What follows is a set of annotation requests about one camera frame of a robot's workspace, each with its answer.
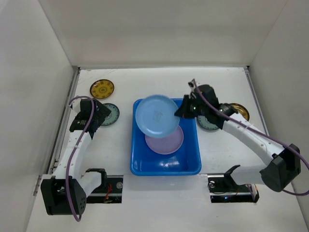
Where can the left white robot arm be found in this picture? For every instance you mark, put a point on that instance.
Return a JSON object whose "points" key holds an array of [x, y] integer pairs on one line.
{"points": [[66, 191]]}

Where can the right yellow patterned plate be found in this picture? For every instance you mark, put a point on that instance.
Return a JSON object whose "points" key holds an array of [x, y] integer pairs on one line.
{"points": [[242, 110]]}

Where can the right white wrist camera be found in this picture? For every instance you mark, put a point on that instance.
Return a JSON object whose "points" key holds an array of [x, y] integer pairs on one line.
{"points": [[193, 93]]}

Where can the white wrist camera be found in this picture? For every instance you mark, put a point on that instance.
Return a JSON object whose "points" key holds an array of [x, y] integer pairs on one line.
{"points": [[193, 93], [75, 105]]}

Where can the purple plastic plate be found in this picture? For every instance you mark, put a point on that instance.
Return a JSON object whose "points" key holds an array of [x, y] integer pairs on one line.
{"points": [[166, 145]]}

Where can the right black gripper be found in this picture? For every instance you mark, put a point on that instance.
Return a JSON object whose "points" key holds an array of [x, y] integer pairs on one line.
{"points": [[186, 108]]}

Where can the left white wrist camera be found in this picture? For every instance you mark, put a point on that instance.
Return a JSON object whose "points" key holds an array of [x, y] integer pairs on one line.
{"points": [[75, 105]]}

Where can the right green floral plate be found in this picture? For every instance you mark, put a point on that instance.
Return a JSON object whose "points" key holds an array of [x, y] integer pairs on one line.
{"points": [[205, 124]]}

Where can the left green floral plate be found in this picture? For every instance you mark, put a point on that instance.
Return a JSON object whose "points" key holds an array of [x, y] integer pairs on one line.
{"points": [[113, 116]]}

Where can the green floral plate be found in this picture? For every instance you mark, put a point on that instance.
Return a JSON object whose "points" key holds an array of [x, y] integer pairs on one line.
{"points": [[205, 124], [113, 116]]}

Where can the blue plastic bin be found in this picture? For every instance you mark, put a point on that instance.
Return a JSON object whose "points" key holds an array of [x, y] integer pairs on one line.
{"points": [[185, 161]]}

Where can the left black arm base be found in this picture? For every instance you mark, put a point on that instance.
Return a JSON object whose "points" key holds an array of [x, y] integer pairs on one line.
{"points": [[109, 193]]}

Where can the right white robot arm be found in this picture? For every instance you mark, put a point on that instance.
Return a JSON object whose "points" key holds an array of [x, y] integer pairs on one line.
{"points": [[281, 163]]}

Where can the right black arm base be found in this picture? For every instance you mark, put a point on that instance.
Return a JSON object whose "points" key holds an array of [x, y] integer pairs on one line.
{"points": [[223, 189]]}

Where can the yellow patterned plate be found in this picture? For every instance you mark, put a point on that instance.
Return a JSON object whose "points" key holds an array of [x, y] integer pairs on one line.
{"points": [[242, 110], [102, 89]]}

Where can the light blue plastic plate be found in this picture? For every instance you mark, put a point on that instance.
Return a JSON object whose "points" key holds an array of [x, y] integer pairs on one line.
{"points": [[155, 117]]}

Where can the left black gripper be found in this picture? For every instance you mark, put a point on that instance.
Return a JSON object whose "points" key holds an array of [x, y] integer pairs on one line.
{"points": [[103, 111]]}

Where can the left yellow patterned plate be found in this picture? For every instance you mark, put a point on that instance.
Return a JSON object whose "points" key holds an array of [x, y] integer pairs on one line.
{"points": [[102, 89]]}

